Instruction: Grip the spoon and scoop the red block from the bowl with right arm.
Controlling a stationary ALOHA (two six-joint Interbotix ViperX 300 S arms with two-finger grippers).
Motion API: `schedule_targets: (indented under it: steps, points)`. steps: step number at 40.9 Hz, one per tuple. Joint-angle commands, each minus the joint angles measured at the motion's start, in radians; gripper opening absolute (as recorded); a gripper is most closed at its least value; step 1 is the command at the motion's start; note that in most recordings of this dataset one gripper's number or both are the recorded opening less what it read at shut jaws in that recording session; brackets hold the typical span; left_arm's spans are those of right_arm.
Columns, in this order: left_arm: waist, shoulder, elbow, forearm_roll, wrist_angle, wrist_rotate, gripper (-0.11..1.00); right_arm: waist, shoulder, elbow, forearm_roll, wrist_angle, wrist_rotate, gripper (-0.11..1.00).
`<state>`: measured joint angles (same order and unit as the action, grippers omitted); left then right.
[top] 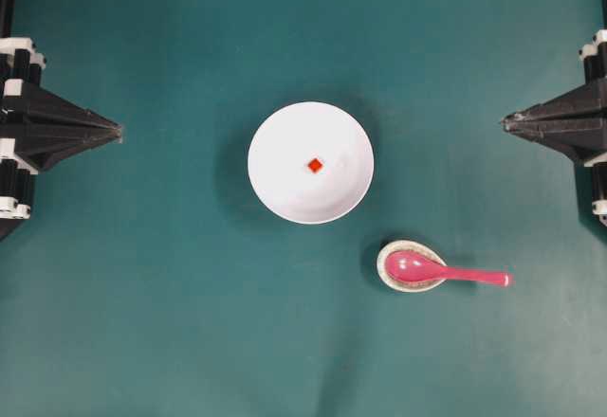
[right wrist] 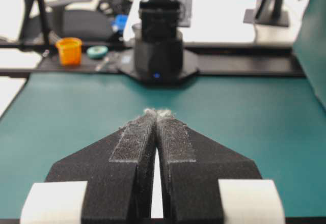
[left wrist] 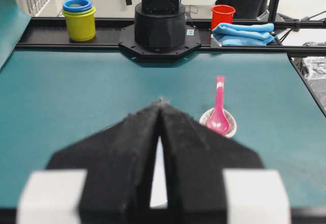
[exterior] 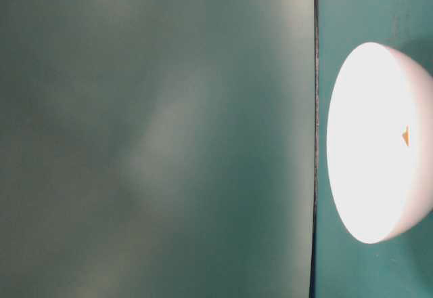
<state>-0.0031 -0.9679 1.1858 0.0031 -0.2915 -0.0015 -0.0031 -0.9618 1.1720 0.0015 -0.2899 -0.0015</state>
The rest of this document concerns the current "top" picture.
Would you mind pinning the small speckled spoon rest dish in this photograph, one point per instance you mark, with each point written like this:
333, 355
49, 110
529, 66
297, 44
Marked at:
406, 286

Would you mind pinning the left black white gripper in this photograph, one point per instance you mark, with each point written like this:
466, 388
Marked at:
27, 150

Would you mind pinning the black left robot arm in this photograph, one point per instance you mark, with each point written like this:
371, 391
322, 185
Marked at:
5, 0

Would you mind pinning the small red block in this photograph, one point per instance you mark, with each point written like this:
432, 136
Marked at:
315, 165

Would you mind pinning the pink ceramic spoon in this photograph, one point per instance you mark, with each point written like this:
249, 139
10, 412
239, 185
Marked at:
410, 266

